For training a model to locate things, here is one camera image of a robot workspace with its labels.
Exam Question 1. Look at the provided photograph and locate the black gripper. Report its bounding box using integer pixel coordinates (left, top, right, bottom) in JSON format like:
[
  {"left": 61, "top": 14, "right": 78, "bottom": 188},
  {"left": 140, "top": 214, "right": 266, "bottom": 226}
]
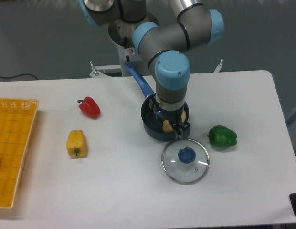
[{"left": 149, "top": 96, "right": 191, "bottom": 140}]

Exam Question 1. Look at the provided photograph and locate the glass pot lid blue knob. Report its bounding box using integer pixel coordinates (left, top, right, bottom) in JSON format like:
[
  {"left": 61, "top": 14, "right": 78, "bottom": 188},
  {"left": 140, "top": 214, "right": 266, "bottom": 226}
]
[{"left": 161, "top": 138, "right": 210, "bottom": 185}]

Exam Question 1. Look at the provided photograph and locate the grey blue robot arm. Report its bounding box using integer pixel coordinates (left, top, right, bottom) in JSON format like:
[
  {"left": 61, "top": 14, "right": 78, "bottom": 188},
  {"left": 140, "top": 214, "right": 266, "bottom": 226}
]
[{"left": 80, "top": 0, "right": 224, "bottom": 141}]

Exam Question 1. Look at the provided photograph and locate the beige bagel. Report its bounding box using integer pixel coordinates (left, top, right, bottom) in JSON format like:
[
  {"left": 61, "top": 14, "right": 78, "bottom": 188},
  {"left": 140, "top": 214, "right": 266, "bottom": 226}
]
[{"left": 162, "top": 110, "right": 187, "bottom": 133}]

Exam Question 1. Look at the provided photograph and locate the dark blue saucepan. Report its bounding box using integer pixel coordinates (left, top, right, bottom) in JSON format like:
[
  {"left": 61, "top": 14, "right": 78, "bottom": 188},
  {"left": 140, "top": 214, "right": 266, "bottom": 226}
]
[{"left": 125, "top": 62, "right": 189, "bottom": 141}]

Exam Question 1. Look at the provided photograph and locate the green bell pepper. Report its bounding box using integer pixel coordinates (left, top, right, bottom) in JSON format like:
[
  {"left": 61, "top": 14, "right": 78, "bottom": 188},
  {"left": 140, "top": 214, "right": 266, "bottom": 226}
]
[{"left": 207, "top": 125, "right": 237, "bottom": 147}]

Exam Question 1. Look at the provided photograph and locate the red bell pepper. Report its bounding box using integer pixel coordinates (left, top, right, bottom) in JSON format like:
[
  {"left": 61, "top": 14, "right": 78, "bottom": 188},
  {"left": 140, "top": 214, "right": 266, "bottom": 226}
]
[{"left": 77, "top": 96, "right": 101, "bottom": 119}]

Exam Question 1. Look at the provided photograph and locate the yellow bell pepper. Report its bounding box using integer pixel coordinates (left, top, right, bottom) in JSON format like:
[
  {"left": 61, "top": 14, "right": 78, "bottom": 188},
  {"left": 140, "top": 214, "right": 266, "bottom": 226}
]
[{"left": 66, "top": 130, "right": 88, "bottom": 158}]

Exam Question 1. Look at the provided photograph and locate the yellow woven basket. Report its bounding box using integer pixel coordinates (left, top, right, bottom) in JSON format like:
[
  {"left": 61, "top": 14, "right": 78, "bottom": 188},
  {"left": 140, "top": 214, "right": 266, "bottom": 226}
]
[{"left": 0, "top": 98, "right": 39, "bottom": 209}]

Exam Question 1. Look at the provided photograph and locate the white mounting bracket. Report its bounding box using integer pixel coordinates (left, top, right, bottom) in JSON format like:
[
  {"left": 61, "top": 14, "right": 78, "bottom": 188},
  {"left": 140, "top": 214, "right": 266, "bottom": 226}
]
[{"left": 89, "top": 61, "right": 122, "bottom": 79}]

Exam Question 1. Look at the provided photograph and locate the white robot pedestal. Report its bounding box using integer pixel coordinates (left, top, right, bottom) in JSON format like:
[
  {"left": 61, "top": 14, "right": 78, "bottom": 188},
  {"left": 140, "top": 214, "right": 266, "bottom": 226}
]
[{"left": 108, "top": 12, "right": 159, "bottom": 76}]

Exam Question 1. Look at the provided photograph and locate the black cable on floor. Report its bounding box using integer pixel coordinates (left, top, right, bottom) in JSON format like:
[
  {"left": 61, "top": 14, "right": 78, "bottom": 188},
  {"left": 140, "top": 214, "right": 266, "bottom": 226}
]
[{"left": 0, "top": 73, "right": 39, "bottom": 81}]

